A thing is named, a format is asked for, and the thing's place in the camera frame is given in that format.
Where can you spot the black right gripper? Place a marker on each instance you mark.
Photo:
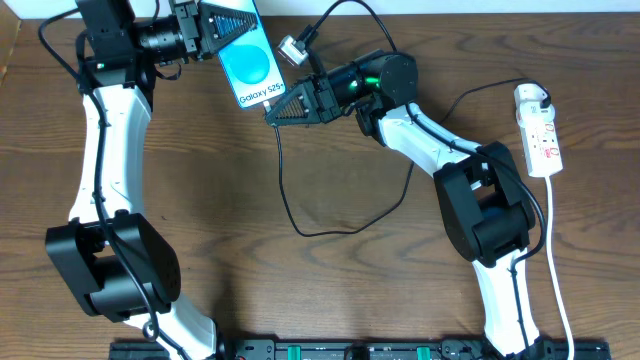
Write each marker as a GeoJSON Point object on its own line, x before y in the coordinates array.
{"type": "Point", "coordinates": [323, 98]}

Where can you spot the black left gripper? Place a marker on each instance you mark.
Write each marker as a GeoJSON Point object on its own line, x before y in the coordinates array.
{"type": "Point", "coordinates": [189, 34]}

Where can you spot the blue Samsung Galaxy smartphone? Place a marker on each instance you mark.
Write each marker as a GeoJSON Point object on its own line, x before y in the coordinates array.
{"type": "Point", "coordinates": [249, 62]}

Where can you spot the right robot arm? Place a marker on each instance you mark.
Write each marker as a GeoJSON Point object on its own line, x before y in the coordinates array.
{"type": "Point", "coordinates": [487, 211]}

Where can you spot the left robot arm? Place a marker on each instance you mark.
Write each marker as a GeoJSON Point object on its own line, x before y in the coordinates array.
{"type": "Point", "coordinates": [113, 261]}

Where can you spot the white charger plug adapter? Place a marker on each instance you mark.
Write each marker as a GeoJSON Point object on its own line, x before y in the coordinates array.
{"type": "Point", "coordinates": [533, 105]}

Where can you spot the brown cardboard panel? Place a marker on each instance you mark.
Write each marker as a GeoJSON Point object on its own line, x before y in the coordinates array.
{"type": "Point", "coordinates": [10, 25]}

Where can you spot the white power strip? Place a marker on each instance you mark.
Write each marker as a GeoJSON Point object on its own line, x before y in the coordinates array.
{"type": "Point", "coordinates": [542, 150]}

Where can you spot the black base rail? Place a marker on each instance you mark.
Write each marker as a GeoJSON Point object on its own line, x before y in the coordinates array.
{"type": "Point", "coordinates": [468, 349]}

